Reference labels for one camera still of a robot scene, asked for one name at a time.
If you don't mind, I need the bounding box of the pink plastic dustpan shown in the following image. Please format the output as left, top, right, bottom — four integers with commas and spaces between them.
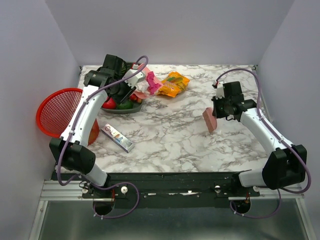
134, 66, 153, 99

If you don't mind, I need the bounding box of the grey fruit tray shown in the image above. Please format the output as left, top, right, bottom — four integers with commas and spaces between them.
101, 61, 144, 115

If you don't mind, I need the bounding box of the orange snack bag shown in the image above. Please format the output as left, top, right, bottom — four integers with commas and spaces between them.
157, 71, 190, 98

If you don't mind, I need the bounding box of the aluminium frame rail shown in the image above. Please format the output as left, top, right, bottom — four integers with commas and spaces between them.
40, 180, 112, 202

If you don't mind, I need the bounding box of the green toy avocado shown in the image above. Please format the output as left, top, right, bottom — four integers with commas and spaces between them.
116, 100, 134, 110

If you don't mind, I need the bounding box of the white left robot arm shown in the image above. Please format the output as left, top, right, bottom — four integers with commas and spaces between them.
49, 54, 145, 198

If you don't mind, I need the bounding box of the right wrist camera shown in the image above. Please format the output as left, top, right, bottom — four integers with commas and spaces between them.
212, 80, 225, 99

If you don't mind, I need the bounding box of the red mesh waste basket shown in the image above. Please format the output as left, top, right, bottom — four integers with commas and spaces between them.
35, 87, 100, 146

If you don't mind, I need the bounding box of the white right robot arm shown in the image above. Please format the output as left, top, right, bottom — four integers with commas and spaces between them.
211, 81, 307, 196

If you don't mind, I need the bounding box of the silver toothpaste box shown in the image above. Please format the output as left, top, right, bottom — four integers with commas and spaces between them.
101, 123, 134, 153

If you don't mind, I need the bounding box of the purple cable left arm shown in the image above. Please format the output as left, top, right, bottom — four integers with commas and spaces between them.
56, 55, 149, 220

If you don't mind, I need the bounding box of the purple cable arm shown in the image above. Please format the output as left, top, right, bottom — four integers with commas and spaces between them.
56, 55, 149, 220
215, 67, 312, 220

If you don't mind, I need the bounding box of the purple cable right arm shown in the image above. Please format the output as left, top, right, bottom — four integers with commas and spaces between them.
215, 67, 312, 220

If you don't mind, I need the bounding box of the pink hand brush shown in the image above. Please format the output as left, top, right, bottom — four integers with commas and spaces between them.
202, 107, 218, 133

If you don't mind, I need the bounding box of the magenta crumpled paper scrap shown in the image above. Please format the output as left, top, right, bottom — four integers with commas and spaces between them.
146, 71, 163, 95

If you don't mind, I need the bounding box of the toy cherries bunch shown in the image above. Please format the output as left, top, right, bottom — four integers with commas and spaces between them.
129, 93, 142, 104

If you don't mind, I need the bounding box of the white crumpled tissue, right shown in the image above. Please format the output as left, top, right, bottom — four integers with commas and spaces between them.
136, 80, 149, 93

